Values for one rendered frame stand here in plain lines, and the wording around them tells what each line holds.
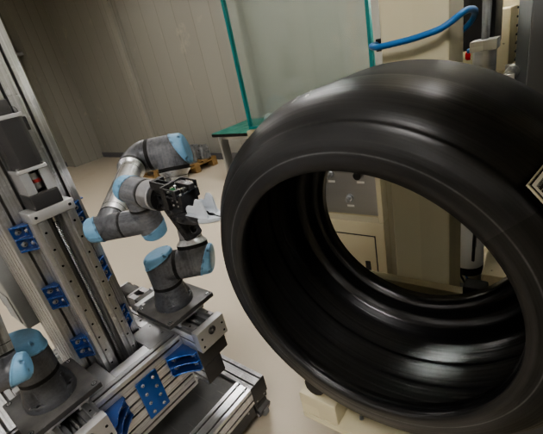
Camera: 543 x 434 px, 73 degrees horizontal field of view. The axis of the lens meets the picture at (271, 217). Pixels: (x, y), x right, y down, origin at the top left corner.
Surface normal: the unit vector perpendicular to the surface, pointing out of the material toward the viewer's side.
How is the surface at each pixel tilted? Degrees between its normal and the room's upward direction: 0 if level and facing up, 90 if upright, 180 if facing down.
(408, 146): 80
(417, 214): 90
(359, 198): 90
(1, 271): 90
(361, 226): 90
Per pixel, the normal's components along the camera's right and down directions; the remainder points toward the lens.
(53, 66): 0.77, 0.11
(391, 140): -0.55, 0.28
